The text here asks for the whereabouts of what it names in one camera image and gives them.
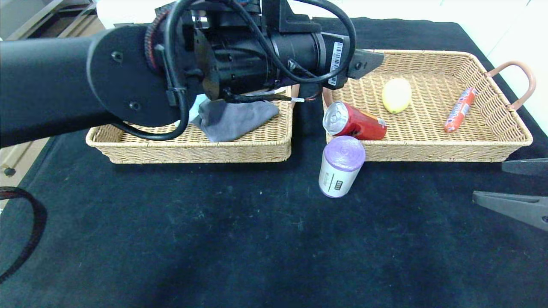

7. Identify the black braided cable loop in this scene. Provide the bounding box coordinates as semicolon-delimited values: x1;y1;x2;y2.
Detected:
0;187;48;284

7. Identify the wooden rack on wheels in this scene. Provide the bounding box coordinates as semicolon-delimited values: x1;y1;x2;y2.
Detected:
0;136;50;178

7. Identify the rectangular wicker basket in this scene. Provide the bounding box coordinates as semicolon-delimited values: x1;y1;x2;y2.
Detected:
321;49;537;163
85;86;300;164

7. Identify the purple trash bag roll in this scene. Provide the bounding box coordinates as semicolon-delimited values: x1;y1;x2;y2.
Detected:
318;136;366;198

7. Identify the grey microfibre cloth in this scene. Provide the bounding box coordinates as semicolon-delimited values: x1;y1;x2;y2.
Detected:
191;88;280;143

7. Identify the white table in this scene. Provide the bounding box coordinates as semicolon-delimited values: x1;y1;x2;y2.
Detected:
96;0;484;28

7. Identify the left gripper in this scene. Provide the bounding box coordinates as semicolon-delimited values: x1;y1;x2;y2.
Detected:
272;32;384;90

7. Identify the orange sausage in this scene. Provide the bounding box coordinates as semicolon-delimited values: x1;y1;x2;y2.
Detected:
444;88;477;133

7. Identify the black table cloth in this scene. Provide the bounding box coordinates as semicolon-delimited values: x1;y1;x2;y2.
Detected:
0;17;548;308

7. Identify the red soda can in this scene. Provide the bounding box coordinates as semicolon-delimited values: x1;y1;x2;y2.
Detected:
322;101;387;141

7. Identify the yellow lemon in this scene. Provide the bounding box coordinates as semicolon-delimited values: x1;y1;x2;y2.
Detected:
382;78;412;114

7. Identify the light blue bath sponge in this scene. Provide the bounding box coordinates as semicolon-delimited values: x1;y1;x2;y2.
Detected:
188;94;211;125

